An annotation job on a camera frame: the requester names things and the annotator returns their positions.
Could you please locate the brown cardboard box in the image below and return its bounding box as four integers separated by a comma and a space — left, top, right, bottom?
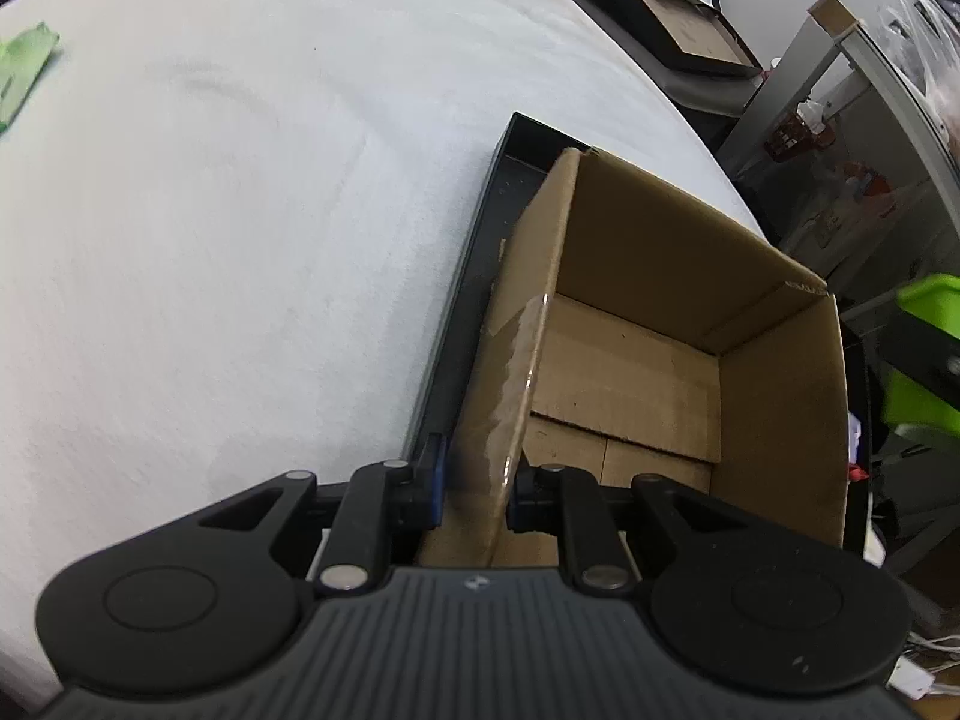
416, 146, 851, 569

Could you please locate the green tin container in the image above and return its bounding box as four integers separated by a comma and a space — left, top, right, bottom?
877, 273, 958, 454

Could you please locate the white cloth tablecover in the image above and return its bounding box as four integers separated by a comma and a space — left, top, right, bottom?
2, 0, 750, 707

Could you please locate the black shallow tray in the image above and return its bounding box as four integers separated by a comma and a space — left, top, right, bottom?
401, 110, 875, 564

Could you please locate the black curved desk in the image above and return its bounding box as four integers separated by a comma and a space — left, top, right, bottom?
716, 0, 958, 229

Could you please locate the green tissue packet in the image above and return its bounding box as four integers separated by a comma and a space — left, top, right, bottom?
0, 23, 60, 132

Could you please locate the clear plastic bag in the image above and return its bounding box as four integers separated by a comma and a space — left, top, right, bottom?
880, 0, 958, 151

